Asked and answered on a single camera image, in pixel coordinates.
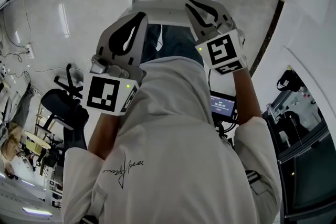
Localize white power strip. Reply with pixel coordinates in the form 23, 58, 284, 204
25, 44, 36, 59

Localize person's right forearm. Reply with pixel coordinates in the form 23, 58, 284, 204
231, 67, 263, 128

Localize person's white jacket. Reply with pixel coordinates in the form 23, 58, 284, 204
61, 56, 284, 224

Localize white cabinet panel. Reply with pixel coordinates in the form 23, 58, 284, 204
214, 0, 286, 78

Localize black office chair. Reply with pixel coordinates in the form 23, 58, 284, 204
40, 62, 90, 151

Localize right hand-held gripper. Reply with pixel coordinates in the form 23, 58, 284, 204
184, 0, 249, 76

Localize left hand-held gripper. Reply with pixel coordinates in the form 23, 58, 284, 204
82, 11, 149, 116

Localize black floor cable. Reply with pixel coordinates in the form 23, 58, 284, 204
0, 7, 69, 79

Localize black bag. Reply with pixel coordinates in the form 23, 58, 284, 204
276, 69, 306, 92

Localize black glass cabinet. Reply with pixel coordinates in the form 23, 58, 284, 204
262, 65, 336, 224

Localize small display screen device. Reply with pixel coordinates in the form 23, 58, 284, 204
209, 90, 238, 121

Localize person's left forearm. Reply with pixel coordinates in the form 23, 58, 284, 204
87, 109, 125, 161

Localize round yellow stool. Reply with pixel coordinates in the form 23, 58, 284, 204
24, 130, 52, 151

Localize person's blue jeans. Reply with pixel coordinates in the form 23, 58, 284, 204
140, 23, 206, 67

